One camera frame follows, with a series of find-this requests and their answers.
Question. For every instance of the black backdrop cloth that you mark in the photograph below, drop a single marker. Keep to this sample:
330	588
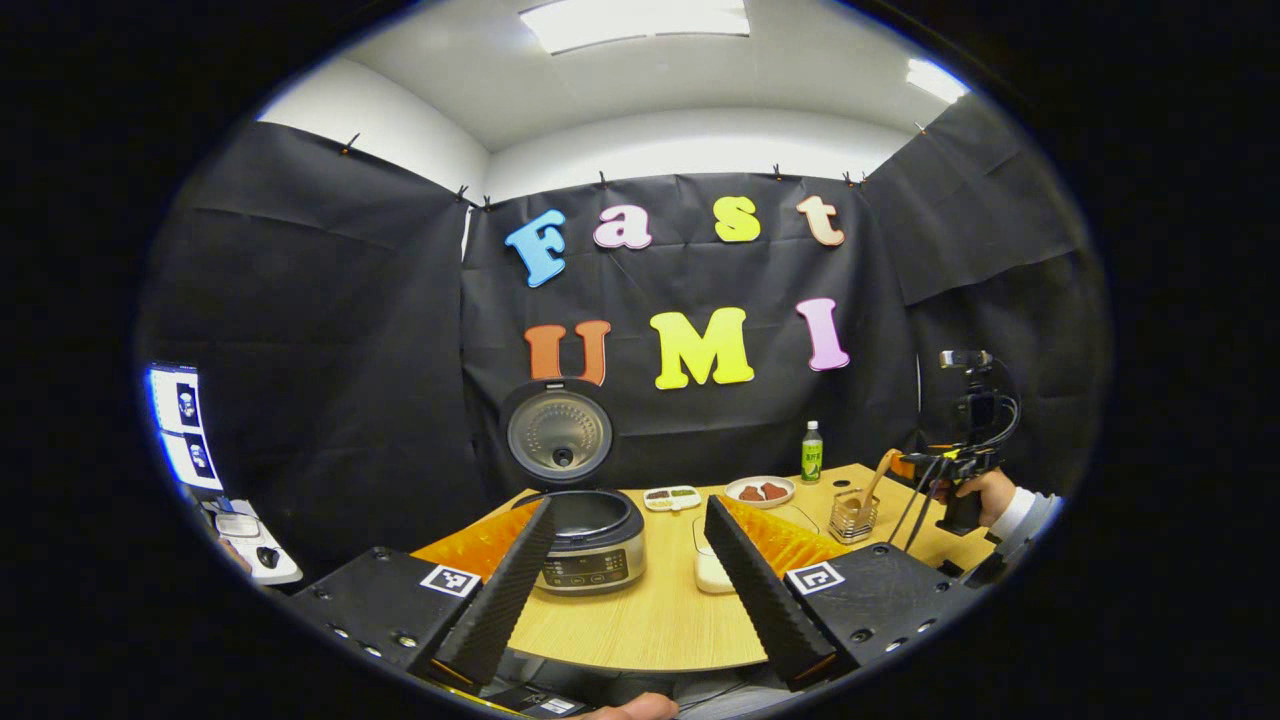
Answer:
330	350

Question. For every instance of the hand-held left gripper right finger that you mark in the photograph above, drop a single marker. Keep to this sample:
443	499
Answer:
760	600

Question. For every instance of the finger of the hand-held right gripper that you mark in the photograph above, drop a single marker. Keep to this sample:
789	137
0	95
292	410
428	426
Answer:
910	465

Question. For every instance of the brown meat piece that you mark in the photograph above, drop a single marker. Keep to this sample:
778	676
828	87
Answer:
750	493
775	490

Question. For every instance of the white side desk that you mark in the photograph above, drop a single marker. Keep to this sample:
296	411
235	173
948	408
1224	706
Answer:
285	570

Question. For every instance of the white rice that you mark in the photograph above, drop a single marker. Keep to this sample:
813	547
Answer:
712	575

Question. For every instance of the computer monitor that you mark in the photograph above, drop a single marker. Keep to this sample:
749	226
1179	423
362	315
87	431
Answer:
185	430

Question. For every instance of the large ceiling light panel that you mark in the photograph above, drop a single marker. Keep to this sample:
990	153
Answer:
640	22

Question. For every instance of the black computer mouse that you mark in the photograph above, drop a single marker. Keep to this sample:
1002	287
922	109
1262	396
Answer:
268	557

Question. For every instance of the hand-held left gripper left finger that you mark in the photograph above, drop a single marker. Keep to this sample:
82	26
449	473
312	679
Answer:
500	600

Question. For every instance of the small white bean dish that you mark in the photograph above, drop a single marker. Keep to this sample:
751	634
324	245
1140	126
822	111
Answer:
672	498

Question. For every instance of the wooden spoon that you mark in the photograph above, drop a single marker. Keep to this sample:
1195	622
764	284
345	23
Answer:
880	470

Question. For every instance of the white round plate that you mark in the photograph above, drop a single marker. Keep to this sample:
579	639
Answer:
760	500

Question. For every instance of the dark grey rice cooker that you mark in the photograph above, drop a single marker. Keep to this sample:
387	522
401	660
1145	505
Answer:
590	560

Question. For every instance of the clear plastic rice container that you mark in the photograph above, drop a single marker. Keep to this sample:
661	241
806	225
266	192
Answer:
700	540

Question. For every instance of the small ceiling light panel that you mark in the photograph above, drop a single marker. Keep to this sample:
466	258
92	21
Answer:
935	80

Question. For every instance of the green tea bottle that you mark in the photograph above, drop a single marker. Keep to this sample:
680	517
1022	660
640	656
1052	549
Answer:
811	460

